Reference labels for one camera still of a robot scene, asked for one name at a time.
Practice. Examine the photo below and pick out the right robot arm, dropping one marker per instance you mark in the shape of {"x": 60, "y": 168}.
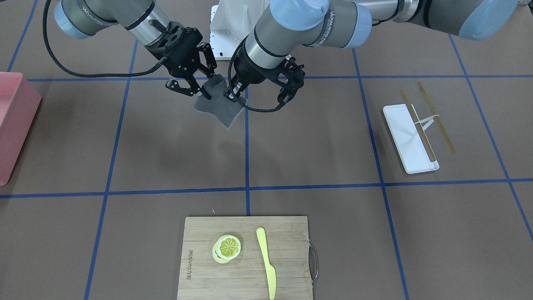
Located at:
{"x": 81, "y": 19}

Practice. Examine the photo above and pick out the yellow plastic knife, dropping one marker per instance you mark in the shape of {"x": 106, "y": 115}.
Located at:
{"x": 269, "y": 269}

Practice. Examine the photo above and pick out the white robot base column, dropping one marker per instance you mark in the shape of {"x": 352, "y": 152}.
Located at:
{"x": 231, "y": 22}

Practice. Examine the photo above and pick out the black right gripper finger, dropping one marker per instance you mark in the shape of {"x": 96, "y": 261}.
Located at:
{"x": 173, "y": 85}
{"x": 206, "y": 90}

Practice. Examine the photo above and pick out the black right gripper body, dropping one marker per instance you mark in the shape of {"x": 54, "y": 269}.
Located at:
{"x": 193, "y": 69}

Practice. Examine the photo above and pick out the white towel rack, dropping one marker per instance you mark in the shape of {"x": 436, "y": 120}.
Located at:
{"x": 408, "y": 133}

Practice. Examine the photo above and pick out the yellow lemon slice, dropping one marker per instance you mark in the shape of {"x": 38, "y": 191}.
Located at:
{"x": 226, "y": 248}

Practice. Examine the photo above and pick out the bamboo cutting board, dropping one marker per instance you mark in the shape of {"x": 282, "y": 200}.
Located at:
{"x": 244, "y": 277}

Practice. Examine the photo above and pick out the grey cleaning cloth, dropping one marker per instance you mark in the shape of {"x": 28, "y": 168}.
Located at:
{"x": 223, "y": 109}

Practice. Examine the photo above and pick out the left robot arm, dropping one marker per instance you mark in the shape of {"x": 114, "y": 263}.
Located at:
{"x": 265, "y": 53}

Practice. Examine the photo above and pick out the pink plastic bin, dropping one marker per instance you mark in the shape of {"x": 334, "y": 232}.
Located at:
{"x": 19, "y": 101}

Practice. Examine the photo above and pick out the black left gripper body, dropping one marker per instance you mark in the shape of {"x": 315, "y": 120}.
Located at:
{"x": 250, "y": 71}

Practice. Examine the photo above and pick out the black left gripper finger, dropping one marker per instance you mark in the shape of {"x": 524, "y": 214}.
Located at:
{"x": 288, "y": 91}
{"x": 234, "y": 91}

